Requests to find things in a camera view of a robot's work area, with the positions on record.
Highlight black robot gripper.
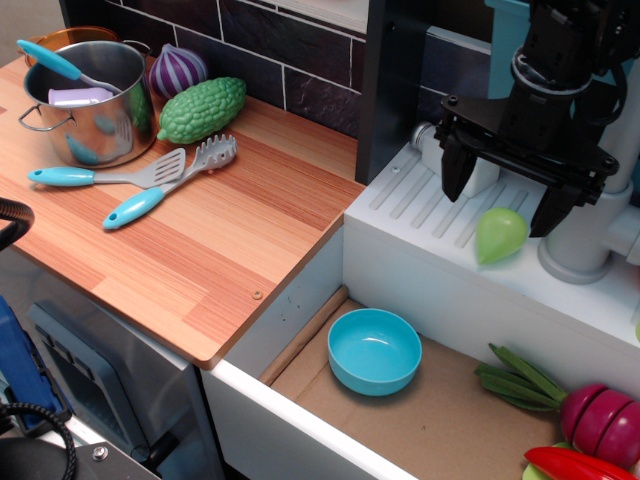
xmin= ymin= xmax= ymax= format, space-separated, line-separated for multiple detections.
xmin=435 ymin=95 xmax=620 ymax=238

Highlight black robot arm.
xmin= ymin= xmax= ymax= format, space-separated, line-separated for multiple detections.
xmin=435 ymin=1 xmax=639 ymax=238

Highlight green toy pear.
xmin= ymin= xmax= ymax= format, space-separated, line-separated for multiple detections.
xmin=476 ymin=207 xmax=529 ymax=265

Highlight light blue bowl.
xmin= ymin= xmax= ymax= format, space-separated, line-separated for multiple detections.
xmin=327 ymin=308 xmax=423 ymax=396

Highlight white toy sink unit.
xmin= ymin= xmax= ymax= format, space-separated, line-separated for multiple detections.
xmin=203 ymin=147 xmax=639 ymax=479

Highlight grey toy faucet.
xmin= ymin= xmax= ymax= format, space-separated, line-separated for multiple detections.
xmin=411 ymin=67 xmax=639 ymax=284

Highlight wooden toy radish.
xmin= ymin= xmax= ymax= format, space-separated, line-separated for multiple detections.
xmin=475 ymin=344 xmax=639 ymax=469

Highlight red toy chili pepper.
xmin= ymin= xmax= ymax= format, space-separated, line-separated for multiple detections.
xmin=544 ymin=449 xmax=636 ymax=480

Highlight grey pasta server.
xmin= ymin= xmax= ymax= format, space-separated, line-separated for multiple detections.
xmin=102 ymin=135 xmax=238 ymax=230

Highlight green toy bitter gourd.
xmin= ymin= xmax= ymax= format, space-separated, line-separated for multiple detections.
xmin=156 ymin=77 xmax=246 ymax=145

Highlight wooden counter top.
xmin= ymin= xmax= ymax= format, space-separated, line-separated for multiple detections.
xmin=1 ymin=59 xmax=362 ymax=369

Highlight grey slotted spatula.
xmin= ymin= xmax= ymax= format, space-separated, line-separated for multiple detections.
xmin=27 ymin=148 xmax=186 ymax=189

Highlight purple striped toy onion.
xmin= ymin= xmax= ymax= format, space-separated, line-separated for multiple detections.
xmin=148 ymin=44 xmax=209 ymax=99

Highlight stainless steel pot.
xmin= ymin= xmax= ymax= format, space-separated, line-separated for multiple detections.
xmin=18 ymin=41 xmax=158 ymax=168

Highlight grey toy oven door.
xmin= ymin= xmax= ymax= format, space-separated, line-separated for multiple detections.
xmin=27 ymin=302 xmax=200 ymax=478

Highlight lilac toy cup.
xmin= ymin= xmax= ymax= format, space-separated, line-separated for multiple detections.
xmin=48 ymin=87 xmax=114 ymax=106

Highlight orange transparent pot lid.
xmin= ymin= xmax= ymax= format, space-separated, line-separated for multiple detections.
xmin=29 ymin=26 xmax=121 ymax=51

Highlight blue clamp box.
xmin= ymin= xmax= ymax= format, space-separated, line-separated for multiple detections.
xmin=1 ymin=298 xmax=72 ymax=423

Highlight blue handled ladle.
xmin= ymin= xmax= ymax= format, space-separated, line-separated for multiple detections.
xmin=17 ymin=40 xmax=121 ymax=95

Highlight black cable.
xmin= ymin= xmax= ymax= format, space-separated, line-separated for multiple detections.
xmin=0 ymin=196 xmax=37 ymax=254

